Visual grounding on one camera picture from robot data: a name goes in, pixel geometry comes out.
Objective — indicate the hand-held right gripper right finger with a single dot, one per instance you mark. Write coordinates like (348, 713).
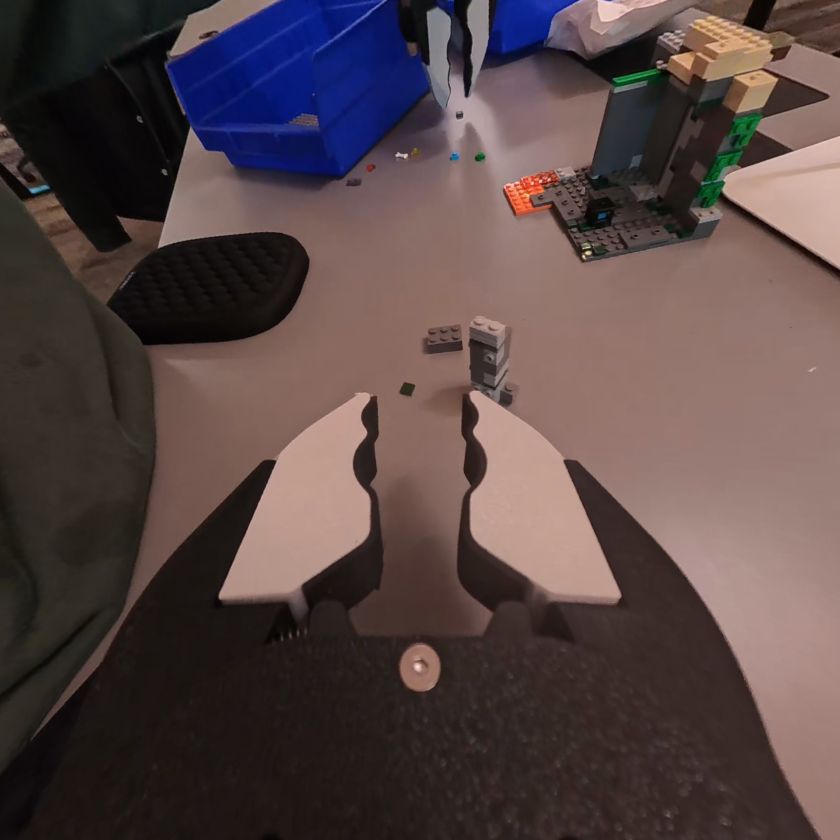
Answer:
(538, 518)

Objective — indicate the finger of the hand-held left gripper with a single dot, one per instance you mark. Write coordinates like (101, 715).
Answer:
(438, 46)
(478, 33)

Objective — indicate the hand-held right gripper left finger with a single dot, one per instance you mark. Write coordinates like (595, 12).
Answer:
(308, 518)

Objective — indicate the grey brick pillar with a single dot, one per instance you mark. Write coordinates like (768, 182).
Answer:
(489, 354)

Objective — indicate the dark grey brick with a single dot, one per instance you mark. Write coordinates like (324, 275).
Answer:
(443, 341)

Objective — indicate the black quilted elbow pad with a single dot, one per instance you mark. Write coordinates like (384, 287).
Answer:
(210, 289)

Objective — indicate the printed white paper bag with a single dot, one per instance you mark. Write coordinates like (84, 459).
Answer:
(604, 26)

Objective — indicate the grey baseplate brick building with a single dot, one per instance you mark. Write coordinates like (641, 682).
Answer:
(656, 164)

